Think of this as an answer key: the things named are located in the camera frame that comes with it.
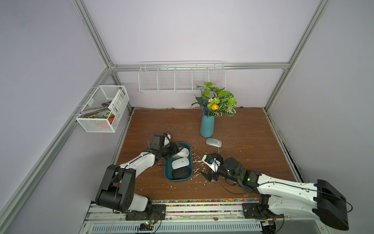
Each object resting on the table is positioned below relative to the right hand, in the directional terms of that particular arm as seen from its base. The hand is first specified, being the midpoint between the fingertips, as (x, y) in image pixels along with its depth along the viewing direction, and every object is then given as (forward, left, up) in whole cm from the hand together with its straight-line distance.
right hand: (203, 161), depth 76 cm
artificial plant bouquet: (+23, -6, +21) cm, 32 cm away
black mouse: (-1, +13, -14) cm, 20 cm away
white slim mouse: (+5, +15, -14) cm, 21 cm away
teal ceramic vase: (+27, -4, -5) cm, 27 cm away
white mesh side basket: (+20, +52, +17) cm, 58 cm away
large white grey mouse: (+10, +11, -10) cm, 18 cm away
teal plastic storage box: (+1, +21, -14) cm, 25 cm away
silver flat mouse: (+20, -9, -14) cm, 26 cm away
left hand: (+11, +13, -7) cm, 18 cm away
